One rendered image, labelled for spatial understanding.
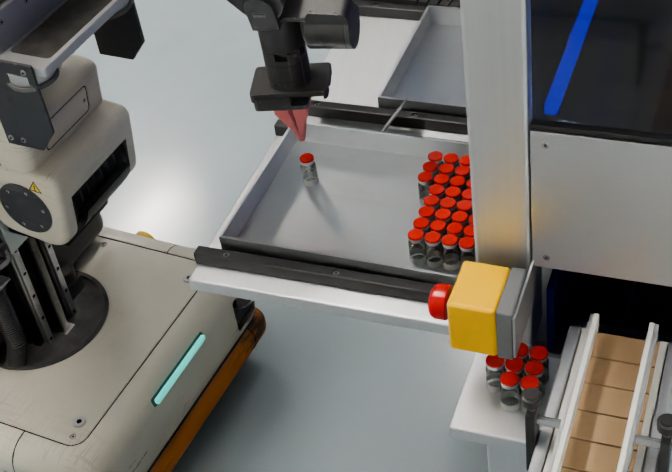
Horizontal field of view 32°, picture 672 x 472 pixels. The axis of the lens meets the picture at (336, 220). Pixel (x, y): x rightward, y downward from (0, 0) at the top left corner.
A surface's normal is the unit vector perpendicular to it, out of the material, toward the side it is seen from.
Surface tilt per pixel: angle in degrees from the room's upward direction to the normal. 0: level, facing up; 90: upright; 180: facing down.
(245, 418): 0
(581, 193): 90
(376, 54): 0
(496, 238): 90
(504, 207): 90
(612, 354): 0
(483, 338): 90
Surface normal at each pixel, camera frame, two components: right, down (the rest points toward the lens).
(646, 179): -0.34, 0.65
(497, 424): -0.12, -0.75
